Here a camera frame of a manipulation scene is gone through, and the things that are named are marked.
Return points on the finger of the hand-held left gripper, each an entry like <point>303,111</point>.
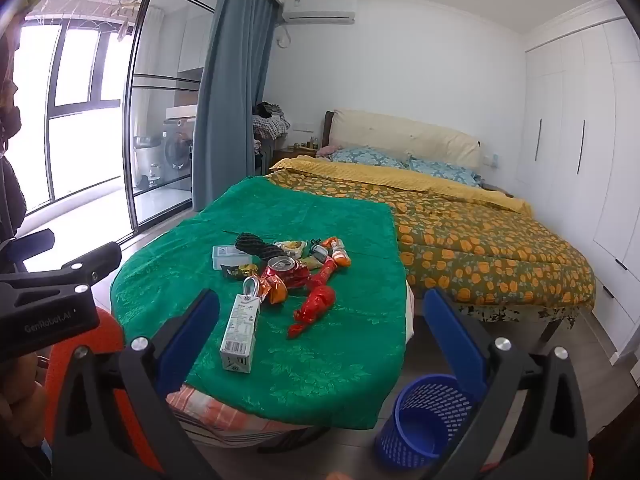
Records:
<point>97,262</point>
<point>32,246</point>

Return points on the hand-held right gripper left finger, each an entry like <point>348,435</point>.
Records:
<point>192,340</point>

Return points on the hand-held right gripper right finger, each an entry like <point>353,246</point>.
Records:
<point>457,340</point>

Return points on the white yellow snack wrapper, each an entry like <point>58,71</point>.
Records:
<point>240,330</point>

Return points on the dark green snack packet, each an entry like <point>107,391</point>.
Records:
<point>235,272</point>

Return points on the orange crushed can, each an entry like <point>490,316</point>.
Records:
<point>256,287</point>

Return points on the clear plastic box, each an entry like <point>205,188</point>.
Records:
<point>225,255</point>

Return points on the blue plastic wastebasket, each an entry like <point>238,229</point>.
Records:
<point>425,430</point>

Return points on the red crushed can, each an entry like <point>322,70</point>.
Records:
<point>292,277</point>

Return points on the red foil wrapper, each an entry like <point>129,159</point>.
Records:
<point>315,305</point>

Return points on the white yellow snack packet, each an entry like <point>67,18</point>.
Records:
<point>290,246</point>

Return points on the small green packet red label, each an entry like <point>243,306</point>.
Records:
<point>310,261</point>

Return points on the orange snack packet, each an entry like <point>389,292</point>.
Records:
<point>340,257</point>

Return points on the small silver wrapper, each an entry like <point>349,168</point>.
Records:
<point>318,249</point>

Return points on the person's left hand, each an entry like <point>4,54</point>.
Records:
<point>20,390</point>

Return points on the person's dark jacket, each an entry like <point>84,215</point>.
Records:
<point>10,200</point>

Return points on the floral bed sheet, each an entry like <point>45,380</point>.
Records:
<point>500,311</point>

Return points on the orange checked cloth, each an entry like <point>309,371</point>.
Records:
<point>215,410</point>

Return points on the orange print quilt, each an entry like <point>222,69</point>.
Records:
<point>475,255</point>

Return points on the steel pedal bin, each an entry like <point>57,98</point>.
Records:
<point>147,160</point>

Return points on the green patterned tablecloth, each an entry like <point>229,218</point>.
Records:
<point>325,360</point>

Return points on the grey washing machine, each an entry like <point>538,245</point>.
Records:
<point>177,152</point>

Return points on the person's head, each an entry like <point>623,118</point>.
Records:
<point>6,100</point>

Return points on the black framed glass door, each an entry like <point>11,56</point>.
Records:
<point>150,110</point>

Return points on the black framed window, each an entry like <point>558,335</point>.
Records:
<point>75,85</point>

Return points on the teal floral pillow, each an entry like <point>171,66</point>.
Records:
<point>442,171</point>
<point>367,156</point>

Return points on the yellow blanket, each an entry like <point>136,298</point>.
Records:
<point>400,177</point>

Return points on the grey blue curtain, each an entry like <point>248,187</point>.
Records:
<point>230,100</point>

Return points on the cream headboard cushion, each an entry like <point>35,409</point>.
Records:
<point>405,135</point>

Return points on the wooden nightstand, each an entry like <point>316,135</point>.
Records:
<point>295,154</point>

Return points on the white wardrobe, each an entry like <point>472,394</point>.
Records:
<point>585,160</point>

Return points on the pile of clothes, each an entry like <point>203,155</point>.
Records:
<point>270,120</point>

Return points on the white air conditioner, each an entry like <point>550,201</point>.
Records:
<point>320,9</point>

